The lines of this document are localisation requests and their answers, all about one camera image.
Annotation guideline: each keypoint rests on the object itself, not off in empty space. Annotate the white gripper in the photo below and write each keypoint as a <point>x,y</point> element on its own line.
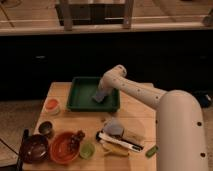
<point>104,89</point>

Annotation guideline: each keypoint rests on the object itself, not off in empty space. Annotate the grey blue sponge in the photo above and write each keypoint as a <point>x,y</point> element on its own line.
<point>99,96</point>

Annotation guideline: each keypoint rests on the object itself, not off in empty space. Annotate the green plastic tray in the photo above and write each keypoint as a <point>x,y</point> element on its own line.
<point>81,94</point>

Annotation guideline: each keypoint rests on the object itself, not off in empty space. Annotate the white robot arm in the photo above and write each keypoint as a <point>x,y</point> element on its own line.
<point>180,134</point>

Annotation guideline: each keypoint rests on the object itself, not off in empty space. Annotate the grey cloth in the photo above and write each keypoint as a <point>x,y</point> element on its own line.
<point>113,127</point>

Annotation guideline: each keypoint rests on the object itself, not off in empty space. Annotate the white cup orange lid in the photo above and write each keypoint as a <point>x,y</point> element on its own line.
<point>52,106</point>

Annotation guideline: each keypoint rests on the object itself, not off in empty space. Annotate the small green cup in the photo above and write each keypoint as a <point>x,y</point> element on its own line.
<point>87,150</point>

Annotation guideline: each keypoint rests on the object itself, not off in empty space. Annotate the brown toy in bowl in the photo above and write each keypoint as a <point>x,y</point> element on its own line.
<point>76,139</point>

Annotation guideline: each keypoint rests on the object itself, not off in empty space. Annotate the green cucumber toy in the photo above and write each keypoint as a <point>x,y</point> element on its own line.
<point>151,151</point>

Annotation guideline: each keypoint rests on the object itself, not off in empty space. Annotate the small metal cup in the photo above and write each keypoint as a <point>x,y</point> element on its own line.
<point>46,128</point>

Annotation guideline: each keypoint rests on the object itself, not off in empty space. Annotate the orange bowl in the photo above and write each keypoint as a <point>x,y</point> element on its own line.
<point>60,149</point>

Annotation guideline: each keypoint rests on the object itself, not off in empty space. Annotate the dark object on floor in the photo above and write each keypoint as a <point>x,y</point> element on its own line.
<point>204,99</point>

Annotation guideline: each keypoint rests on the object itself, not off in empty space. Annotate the dark brown bowl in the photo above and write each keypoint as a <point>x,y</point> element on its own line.
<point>34,149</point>

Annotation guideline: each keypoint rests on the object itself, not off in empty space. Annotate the wooden chair frame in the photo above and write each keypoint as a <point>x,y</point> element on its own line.
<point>94,12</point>

